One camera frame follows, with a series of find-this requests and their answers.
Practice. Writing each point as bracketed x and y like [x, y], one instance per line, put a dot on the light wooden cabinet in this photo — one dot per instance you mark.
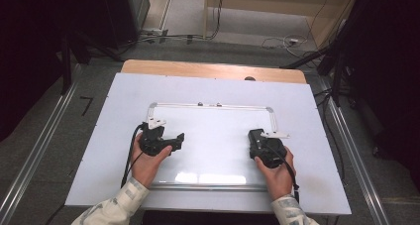
[264, 0]

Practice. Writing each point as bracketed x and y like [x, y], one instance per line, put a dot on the wooden table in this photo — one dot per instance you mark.
[198, 69]

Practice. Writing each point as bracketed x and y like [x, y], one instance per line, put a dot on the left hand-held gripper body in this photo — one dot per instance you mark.
[152, 142]

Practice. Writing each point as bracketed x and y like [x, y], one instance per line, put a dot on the silver-framed whiteboard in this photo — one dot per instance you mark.
[214, 142]

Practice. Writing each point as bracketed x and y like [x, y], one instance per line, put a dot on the dark cabinet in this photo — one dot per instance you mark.
[125, 13]

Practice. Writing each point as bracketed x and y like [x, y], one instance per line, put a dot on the aluminium floor rail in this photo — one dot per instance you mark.
[36, 145]
[360, 159]

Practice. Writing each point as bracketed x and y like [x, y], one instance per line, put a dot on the person's left hand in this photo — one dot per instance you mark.
[145, 167]

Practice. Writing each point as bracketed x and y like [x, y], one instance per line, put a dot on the person's right hand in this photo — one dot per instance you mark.
[277, 182]

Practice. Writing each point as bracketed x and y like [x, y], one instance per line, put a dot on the black metal stand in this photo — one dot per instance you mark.
[337, 73]
[66, 66]

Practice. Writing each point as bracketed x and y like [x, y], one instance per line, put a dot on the large white table board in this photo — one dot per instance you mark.
[132, 92]

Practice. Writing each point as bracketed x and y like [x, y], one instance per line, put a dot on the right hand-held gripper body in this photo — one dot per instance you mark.
[272, 152]

